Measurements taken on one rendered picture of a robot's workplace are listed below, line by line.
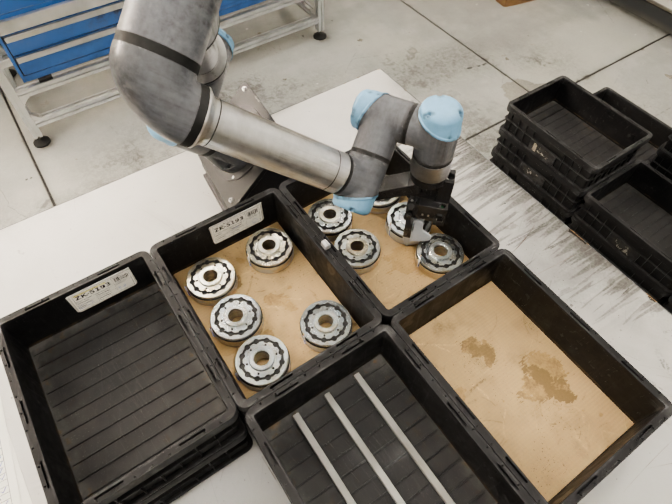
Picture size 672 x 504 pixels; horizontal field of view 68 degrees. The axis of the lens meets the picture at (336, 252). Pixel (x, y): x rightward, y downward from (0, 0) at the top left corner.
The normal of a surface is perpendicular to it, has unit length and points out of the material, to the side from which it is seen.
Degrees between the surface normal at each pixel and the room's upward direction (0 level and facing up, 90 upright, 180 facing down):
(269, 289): 0
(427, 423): 0
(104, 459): 0
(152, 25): 44
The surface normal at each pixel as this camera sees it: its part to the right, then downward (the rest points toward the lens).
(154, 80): 0.26, 0.47
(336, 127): 0.00, -0.57
